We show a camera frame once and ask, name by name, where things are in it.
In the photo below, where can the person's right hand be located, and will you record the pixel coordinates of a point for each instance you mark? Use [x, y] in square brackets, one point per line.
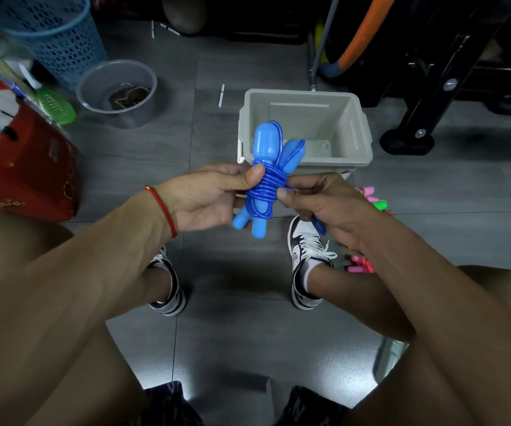
[331, 204]

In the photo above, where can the person's left hand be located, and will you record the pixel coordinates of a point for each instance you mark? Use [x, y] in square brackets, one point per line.
[202, 199]

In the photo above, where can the grey plastic storage bin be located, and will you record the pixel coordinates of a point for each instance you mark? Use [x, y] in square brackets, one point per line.
[326, 124]

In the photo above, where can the person's right forearm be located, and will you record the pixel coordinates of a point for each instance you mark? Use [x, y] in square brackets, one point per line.
[451, 328]

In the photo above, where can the person's left forearm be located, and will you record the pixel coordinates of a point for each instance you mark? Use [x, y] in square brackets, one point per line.
[60, 306]

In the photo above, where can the person's right shoe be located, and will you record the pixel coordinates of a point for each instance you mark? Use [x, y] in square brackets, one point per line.
[304, 241]

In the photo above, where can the person's shoe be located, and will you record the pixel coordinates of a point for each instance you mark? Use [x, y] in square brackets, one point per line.
[173, 292]
[304, 241]

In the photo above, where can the person's left shoe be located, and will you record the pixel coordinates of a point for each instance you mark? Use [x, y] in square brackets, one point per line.
[173, 292]

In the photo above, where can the clear bin lid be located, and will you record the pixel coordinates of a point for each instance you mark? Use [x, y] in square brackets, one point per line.
[388, 359]

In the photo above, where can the person's right leg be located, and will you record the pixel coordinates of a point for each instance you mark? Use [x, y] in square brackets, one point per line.
[499, 297]

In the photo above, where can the grey plastic basin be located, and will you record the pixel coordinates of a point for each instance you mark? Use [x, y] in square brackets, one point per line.
[95, 93]

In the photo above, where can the black weight machine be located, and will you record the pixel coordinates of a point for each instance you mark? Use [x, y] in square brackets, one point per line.
[442, 97]

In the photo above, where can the red paper bag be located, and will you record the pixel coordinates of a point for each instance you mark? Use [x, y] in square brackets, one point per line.
[33, 177]

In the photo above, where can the multicoloured hula hoop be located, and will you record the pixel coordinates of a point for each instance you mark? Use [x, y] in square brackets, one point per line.
[362, 35]

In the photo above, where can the green spray bottle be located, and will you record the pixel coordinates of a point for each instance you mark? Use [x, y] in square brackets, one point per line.
[53, 106]

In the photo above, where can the brown ball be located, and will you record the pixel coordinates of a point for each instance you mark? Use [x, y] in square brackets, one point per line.
[184, 13]

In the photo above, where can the grey plastic stool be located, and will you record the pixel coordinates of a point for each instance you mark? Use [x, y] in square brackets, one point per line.
[233, 403]

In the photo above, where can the blue mesh wastebasket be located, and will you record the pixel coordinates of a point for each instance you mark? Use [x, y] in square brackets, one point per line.
[55, 44]

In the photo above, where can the small clear water bottle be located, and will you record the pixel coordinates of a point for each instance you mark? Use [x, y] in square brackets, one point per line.
[15, 88]

